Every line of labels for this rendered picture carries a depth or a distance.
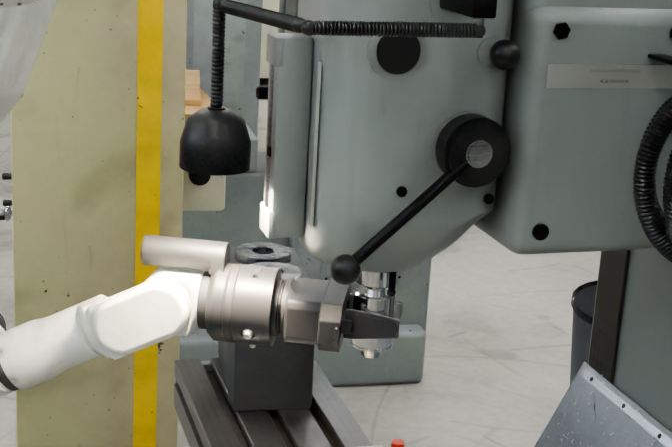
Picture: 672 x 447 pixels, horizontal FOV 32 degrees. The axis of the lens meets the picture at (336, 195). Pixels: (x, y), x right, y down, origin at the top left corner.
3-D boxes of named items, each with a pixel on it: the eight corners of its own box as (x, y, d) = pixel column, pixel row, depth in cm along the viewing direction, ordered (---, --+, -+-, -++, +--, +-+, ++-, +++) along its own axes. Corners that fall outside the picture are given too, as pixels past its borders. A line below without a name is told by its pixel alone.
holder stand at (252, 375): (231, 412, 175) (236, 285, 170) (217, 354, 196) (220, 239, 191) (311, 409, 178) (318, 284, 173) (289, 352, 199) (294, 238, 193)
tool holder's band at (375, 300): (349, 292, 132) (350, 283, 132) (390, 291, 133) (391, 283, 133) (358, 307, 128) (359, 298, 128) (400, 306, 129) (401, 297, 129)
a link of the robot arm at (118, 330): (197, 328, 128) (89, 372, 130) (214, 302, 136) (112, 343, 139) (171, 275, 127) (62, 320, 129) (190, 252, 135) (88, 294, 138)
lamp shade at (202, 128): (167, 161, 121) (168, 102, 120) (229, 156, 125) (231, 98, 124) (198, 178, 116) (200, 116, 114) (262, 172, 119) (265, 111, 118)
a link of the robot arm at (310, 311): (342, 294, 124) (230, 283, 125) (336, 379, 127) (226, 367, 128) (353, 258, 136) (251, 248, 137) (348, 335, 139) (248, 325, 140)
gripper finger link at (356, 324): (398, 341, 129) (341, 335, 130) (400, 313, 128) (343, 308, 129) (397, 346, 128) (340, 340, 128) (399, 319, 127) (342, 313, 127)
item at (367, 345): (346, 338, 134) (349, 292, 132) (387, 337, 135) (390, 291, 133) (355, 354, 129) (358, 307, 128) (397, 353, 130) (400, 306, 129)
